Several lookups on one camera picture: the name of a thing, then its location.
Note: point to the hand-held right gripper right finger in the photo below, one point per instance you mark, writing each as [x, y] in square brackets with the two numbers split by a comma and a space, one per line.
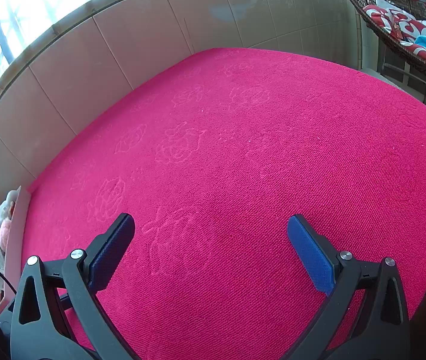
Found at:
[312, 255]

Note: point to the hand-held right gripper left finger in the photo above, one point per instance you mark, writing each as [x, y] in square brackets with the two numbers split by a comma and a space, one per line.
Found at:
[109, 255]

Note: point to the white shallow cardboard box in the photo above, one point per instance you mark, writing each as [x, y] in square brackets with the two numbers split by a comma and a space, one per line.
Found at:
[16, 240]

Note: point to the pink plush ball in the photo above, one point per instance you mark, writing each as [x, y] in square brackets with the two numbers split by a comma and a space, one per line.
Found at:
[3, 232]

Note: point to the white plush toy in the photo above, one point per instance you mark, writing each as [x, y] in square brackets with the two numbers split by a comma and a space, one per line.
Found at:
[7, 206]

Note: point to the pink embossed blanket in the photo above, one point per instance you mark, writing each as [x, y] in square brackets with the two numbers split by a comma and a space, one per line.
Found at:
[235, 157]

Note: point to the dark wicker chair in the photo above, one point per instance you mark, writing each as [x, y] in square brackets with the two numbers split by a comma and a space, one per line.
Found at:
[370, 18]

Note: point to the barred window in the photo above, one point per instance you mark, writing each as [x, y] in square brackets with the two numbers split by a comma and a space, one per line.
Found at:
[48, 0]

